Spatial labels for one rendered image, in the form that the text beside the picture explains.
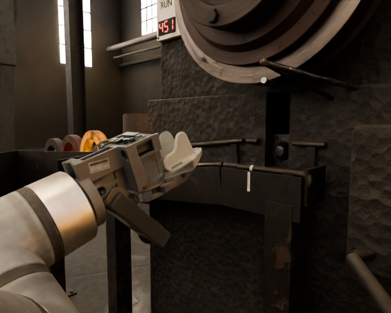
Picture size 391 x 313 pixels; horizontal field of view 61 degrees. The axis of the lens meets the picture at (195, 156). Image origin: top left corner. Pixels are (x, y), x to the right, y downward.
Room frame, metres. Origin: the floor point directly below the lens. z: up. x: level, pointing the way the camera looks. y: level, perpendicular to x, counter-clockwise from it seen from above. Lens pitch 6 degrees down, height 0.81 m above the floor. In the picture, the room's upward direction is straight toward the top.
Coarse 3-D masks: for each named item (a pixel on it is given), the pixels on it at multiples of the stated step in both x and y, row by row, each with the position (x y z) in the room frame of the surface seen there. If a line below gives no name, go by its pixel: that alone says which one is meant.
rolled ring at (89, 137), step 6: (90, 132) 1.19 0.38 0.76; (96, 132) 1.17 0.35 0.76; (84, 138) 1.22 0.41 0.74; (90, 138) 1.19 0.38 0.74; (96, 138) 1.16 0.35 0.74; (102, 138) 1.15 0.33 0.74; (84, 144) 1.23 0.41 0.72; (90, 144) 1.24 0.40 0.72; (96, 144) 1.16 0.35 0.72; (84, 150) 1.24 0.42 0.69; (90, 150) 1.25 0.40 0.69
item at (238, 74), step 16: (176, 0) 0.83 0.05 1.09; (352, 0) 0.53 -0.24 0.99; (368, 0) 0.56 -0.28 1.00; (176, 16) 0.83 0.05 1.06; (336, 16) 0.55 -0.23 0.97; (352, 16) 0.54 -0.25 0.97; (320, 32) 0.57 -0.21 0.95; (336, 32) 0.55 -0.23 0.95; (192, 48) 0.79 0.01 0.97; (304, 48) 0.59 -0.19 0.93; (320, 48) 0.57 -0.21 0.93; (208, 64) 0.75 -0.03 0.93; (224, 64) 0.72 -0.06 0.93; (288, 64) 0.61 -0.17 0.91; (304, 64) 0.59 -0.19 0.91; (224, 80) 0.72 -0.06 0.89; (240, 80) 0.69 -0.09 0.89; (256, 80) 0.66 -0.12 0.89; (272, 80) 0.70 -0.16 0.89
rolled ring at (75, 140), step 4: (68, 136) 1.32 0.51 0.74; (72, 136) 1.30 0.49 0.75; (76, 136) 1.31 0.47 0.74; (64, 140) 1.35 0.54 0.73; (68, 140) 1.32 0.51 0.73; (72, 140) 1.29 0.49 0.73; (76, 140) 1.28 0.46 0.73; (80, 140) 1.29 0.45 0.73; (64, 144) 1.35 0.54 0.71; (68, 144) 1.35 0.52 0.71; (72, 144) 1.30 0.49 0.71; (76, 144) 1.27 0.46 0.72; (80, 144) 1.28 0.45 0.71; (64, 148) 1.36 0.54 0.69; (68, 148) 1.37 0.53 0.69; (76, 148) 1.27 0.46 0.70
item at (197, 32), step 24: (288, 0) 0.57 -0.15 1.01; (312, 0) 0.56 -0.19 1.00; (336, 0) 0.55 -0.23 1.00; (192, 24) 0.76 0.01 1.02; (264, 24) 0.60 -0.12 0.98; (288, 24) 0.58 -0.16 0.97; (312, 24) 0.56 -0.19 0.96; (216, 48) 0.71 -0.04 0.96; (240, 48) 0.65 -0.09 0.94; (264, 48) 0.63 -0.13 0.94; (288, 48) 0.60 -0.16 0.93
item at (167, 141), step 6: (162, 132) 0.50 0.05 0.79; (168, 132) 0.51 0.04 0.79; (162, 138) 0.50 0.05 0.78; (168, 138) 0.51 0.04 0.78; (162, 144) 0.50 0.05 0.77; (168, 144) 0.51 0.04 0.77; (162, 150) 0.50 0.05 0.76; (168, 150) 0.51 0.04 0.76; (162, 156) 0.50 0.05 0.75; (162, 162) 0.50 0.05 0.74
